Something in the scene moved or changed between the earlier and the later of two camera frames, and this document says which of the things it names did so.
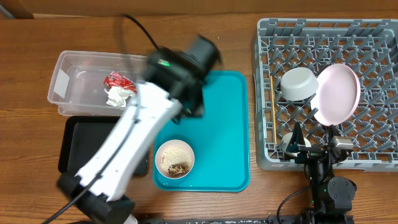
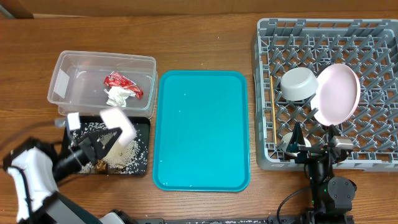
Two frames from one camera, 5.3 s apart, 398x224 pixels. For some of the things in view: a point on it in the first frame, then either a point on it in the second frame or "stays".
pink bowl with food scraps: (175, 159) → (116, 117)
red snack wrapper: (116, 79) stays
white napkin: (117, 96) stays
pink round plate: (338, 95) stays
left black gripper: (196, 105) → (100, 150)
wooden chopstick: (273, 109) stays
